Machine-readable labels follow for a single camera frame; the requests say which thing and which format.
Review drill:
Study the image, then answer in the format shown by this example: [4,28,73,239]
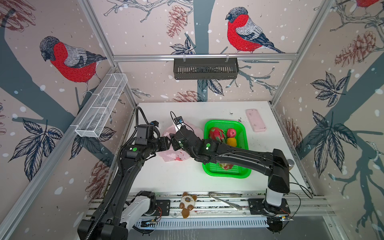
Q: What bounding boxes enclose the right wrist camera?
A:
[174,116,185,131]

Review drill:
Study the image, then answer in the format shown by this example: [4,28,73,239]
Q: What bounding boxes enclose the small pink dragon fruit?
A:
[219,163,234,170]

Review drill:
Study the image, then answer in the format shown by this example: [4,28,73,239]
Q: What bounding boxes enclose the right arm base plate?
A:
[248,198,291,217]

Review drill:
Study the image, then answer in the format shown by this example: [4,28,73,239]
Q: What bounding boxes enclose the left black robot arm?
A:
[78,120,170,240]

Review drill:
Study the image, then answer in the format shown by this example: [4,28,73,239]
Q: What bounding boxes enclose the green plastic basket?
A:
[202,120,251,179]

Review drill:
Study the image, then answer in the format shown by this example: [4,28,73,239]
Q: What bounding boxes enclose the red fruit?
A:
[209,127,227,143]

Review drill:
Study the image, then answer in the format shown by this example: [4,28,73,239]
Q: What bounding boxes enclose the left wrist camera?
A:
[150,121,159,127]

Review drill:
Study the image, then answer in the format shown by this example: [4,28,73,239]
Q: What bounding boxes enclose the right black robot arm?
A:
[170,126,290,207]

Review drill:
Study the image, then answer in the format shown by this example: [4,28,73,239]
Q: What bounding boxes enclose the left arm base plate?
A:
[150,200,171,217]

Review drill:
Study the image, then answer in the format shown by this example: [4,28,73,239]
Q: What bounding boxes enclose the small glass jar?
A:
[287,159,295,170]

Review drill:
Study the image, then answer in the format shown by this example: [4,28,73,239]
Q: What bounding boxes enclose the brown plush toy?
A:
[179,192,197,219]

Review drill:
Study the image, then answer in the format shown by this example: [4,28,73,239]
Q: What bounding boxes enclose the pink plastic bag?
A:
[158,123,204,162]

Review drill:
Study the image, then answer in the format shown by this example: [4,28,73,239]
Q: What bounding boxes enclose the orange fruit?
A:
[227,138,238,147]

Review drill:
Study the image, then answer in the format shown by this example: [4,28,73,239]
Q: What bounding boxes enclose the grey flat cable strip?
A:
[208,192,243,211]

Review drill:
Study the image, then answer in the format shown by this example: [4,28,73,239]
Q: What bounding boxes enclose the white wire mesh shelf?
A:
[75,73,128,138]

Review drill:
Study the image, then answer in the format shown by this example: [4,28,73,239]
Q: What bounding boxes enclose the red apple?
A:
[227,128,237,138]

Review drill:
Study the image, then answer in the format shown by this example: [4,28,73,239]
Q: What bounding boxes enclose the black hanging wall basket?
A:
[174,58,239,80]

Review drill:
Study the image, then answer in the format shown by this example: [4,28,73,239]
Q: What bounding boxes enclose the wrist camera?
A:
[150,121,159,127]
[174,116,185,131]

